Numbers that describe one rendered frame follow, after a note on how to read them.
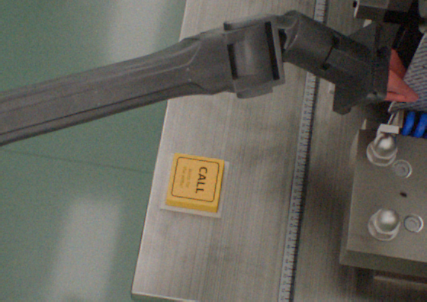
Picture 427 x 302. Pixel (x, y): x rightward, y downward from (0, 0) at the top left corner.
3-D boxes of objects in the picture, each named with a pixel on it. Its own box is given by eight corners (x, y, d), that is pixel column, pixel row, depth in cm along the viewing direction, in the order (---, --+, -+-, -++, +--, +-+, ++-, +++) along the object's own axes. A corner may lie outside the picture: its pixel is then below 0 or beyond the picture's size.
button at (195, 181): (174, 158, 131) (174, 151, 129) (224, 165, 131) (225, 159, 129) (165, 205, 129) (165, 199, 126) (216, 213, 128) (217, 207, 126)
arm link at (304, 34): (280, 54, 106) (299, 6, 106) (251, 50, 113) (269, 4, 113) (328, 77, 109) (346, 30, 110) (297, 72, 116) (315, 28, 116)
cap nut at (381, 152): (367, 138, 119) (374, 123, 115) (396, 142, 119) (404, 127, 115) (364, 165, 118) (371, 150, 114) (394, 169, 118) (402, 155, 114)
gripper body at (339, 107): (343, 118, 115) (295, 96, 112) (351, 45, 120) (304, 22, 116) (380, 101, 110) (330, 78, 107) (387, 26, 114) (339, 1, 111)
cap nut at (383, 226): (368, 210, 116) (376, 197, 111) (399, 215, 115) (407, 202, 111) (366, 239, 114) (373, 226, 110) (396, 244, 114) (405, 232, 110)
